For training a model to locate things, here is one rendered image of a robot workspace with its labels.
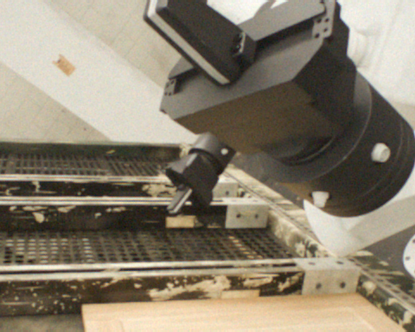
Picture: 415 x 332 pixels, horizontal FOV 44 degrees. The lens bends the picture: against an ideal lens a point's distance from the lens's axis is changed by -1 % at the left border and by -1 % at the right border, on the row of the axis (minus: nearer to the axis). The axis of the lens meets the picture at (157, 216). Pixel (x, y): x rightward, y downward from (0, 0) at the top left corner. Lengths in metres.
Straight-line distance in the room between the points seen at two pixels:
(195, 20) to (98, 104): 4.19
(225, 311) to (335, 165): 0.65
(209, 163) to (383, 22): 0.48
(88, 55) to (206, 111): 4.09
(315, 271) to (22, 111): 5.15
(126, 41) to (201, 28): 5.52
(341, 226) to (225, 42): 0.20
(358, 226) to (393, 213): 0.03
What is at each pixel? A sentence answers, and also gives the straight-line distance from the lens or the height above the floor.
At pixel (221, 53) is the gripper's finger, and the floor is 1.60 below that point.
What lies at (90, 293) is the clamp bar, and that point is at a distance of 0.93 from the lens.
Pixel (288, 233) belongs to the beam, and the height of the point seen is 0.90.
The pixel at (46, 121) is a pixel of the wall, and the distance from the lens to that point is 5.97.
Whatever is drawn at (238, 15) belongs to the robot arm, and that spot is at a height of 1.41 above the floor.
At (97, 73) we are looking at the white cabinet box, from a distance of 4.42.
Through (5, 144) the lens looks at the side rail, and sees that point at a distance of 2.25.
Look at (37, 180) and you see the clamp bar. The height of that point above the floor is 1.45.
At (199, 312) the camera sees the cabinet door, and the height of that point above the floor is 1.19.
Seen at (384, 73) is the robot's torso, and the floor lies 1.33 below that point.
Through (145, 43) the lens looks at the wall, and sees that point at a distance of 5.83.
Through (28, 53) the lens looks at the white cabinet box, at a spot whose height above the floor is 1.65.
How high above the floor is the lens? 1.68
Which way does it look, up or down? 22 degrees down
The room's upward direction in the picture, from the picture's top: 56 degrees counter-clockwise
